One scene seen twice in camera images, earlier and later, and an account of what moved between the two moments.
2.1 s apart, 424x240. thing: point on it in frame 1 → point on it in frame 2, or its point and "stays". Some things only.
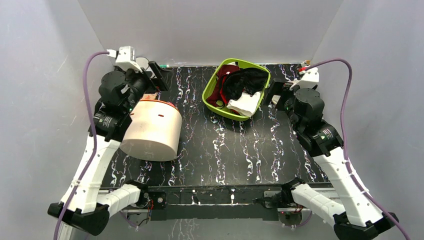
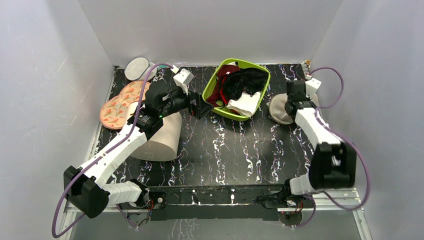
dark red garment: [218, 93] stays
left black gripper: [146, 76] → [204, 107]
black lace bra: [251, 80] stays
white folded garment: [245, 103] stays
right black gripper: [276, 94] → [296, 88]
